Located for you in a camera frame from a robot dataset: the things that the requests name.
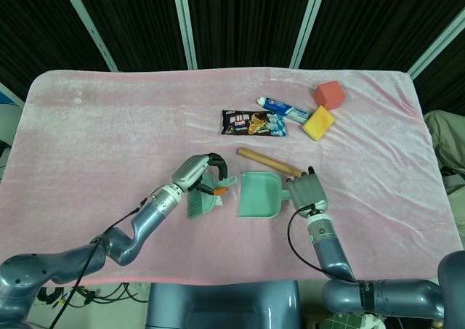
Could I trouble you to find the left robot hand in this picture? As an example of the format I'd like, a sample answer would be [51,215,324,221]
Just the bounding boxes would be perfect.
[171,153,230,195]

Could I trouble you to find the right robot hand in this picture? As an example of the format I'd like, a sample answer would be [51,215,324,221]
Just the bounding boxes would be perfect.
[285,166,328,212]

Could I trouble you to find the green hand broom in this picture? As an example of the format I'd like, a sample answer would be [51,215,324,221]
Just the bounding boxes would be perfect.
[185,171,239,219]

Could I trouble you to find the green plastic dustpan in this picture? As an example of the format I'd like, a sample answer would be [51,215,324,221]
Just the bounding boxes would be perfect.
[238,171,294,220]

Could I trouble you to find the wooden rolling pin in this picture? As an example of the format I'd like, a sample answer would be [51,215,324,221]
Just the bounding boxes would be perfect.
[237,147,306,177]

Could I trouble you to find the yellow sponge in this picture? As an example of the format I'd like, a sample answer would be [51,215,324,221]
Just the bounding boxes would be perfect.
[302,105,336,142]

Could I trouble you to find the dark snack packet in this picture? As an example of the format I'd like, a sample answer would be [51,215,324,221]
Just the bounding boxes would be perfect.
[220,110,288,138]

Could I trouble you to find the blue white toothpaste tube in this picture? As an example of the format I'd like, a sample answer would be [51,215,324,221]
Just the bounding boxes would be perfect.
[256,96,312,122]

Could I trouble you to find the pink velvet tablecloth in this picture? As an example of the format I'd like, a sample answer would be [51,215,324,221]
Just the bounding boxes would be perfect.
[0,66,465,288]

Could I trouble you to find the red foam cube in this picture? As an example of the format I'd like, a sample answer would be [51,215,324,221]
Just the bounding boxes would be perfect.
[313,81,347,111]

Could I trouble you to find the green grid box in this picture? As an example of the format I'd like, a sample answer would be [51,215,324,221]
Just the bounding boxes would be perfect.
[319,312,368,329]

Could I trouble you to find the blue robot torso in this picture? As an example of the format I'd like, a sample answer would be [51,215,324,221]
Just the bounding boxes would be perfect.
[145,280,302,329]

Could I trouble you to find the grey cloth heap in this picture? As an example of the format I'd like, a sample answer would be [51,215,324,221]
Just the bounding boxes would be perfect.
[423,110,465,195]

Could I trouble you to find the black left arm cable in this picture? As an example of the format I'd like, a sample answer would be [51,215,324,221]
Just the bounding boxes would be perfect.
[46,196,150,329]

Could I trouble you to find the tangled black floor cables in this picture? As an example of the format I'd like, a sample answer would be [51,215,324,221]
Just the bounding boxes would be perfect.
[36,281,150,305]

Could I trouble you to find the grey aluminium partition post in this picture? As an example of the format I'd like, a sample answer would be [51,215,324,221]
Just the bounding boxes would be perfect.
[57,0,119,72]
[406,7,465,79]
[288,0,330,69]
[170,0,199,70]
[0,81,26,107]

